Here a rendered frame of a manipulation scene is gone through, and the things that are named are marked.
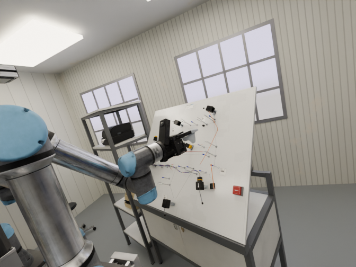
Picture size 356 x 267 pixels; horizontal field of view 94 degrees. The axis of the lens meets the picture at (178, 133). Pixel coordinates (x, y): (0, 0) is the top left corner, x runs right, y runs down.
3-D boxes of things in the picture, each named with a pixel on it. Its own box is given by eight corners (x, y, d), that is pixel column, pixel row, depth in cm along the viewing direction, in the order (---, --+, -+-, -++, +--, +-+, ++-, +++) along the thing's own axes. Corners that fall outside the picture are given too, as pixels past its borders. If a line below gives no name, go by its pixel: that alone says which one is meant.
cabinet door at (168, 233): (188, 259, 144) (176, 220, 137) (150, 235, 182) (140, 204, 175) (189, 257, 145) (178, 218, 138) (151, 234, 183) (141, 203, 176)
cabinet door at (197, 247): (252, 300, 105) (241, 249, 98) (187, 259, 143) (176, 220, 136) (254, 296, 107) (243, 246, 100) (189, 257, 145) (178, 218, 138)
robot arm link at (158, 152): (140, 146, 65) (151, 144, 59) (150, 142, 68) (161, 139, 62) (147, 164, 65) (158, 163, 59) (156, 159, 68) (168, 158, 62)
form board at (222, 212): (134, 198, 176) (133, 198, 175) (156, 111, 204) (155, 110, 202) (246, 244, 93) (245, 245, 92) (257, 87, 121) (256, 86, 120)
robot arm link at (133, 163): (121, 178, 59) (113, 156, 57) (146, 165, 66) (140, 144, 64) (131, 182, 53) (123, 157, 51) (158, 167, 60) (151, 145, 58)
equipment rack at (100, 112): (152, 266, 191) (97, 109, 158) (126, 244, 233) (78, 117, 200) (180, 233, 226) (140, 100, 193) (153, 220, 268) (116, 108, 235)
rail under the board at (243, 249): (246, 256, 93) (244, 247, 91) (134, 205, 175) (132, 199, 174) (249, 249, 96) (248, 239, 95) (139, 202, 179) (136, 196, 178)
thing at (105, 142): (112, 145, 174) (105, 127, 170) (102, 145, 190) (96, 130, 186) (135, 136, 195) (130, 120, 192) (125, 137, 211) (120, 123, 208)
